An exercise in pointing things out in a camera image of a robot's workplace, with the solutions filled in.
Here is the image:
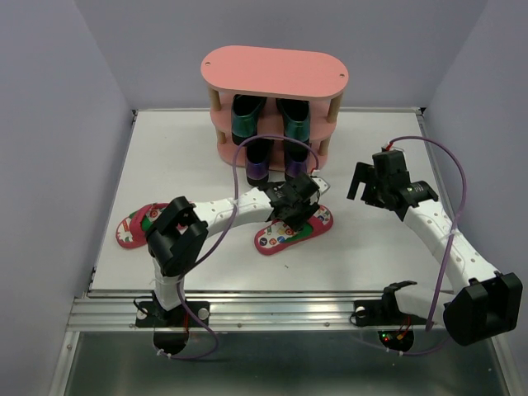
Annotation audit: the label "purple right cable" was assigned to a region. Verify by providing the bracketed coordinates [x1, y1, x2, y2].
[354, 135, 469, 356]

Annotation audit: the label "aluminium front rail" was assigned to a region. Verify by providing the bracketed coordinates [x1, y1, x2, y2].
[68, 289, 507, 332]

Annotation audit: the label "purple loafer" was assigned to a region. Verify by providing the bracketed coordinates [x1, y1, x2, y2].
[245, 139, 273, 186]
[284, 141, 309, 180]

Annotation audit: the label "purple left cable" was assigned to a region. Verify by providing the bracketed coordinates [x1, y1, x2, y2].
[156, 134, 322, 361]

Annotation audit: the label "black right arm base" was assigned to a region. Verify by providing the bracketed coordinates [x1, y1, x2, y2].
[349, 280, 426, 356]

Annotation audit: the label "red flip-flop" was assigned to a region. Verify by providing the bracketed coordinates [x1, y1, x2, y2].
[253, 205, 334, 256]
[115, 203, 168, 249]

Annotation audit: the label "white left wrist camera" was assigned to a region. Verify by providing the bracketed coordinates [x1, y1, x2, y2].
[311, 176, 331, 195]

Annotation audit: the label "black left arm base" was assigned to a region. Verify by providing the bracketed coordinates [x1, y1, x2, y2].
[133, 291, 219, 361]

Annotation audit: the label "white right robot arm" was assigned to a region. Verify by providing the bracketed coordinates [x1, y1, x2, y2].
[347, 151, 523, 346]

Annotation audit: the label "purple cable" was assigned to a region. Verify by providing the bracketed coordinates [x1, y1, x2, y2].
[156, 134, 322, 361]
[354, 135, 469, 356]

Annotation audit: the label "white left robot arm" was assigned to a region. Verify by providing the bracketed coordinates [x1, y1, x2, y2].
[145, 174, 330, 325]

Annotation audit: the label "pink three-tier shoe shelf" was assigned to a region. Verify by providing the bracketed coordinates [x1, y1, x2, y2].
[200, 45, 349, 167]

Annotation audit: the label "green loafer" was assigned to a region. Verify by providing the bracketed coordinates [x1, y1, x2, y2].
[231, 94, 266, 145]
[276, 98, 310, 143]

